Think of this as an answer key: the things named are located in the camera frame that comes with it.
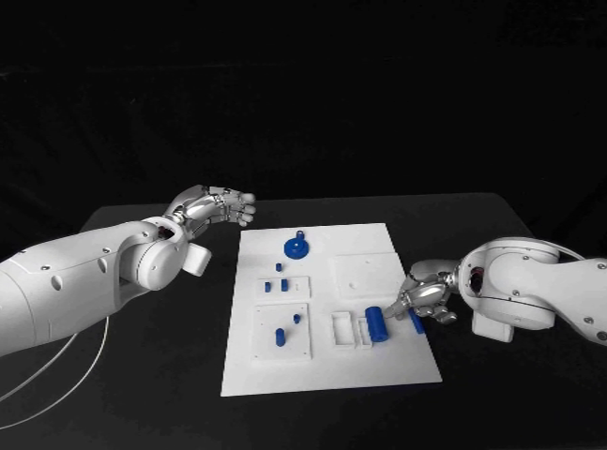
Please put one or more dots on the white task board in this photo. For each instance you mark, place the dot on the white task board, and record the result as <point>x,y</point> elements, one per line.
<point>328,316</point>

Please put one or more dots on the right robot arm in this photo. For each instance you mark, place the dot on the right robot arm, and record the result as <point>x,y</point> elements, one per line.
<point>546,288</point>

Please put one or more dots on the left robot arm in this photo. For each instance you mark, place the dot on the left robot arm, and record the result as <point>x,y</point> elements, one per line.
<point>64,281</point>

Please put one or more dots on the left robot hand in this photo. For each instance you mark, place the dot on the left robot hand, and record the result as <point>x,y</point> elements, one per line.
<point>201,207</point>

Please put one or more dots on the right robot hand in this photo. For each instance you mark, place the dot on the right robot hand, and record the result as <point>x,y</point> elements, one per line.
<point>428,293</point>

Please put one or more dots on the blue rounded peg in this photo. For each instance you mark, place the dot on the blue rounded peg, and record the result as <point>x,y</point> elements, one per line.
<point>281,337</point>

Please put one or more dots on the large blue cylinder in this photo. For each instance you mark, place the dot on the large blue cylinder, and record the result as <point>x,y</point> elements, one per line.
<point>377,324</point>

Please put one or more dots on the blue gear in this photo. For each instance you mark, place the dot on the blue gear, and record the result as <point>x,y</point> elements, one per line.
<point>298,246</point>

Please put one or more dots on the thin long blue cylinder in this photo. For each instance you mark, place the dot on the thin long blue cylinder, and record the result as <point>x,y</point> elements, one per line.
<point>418,322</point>

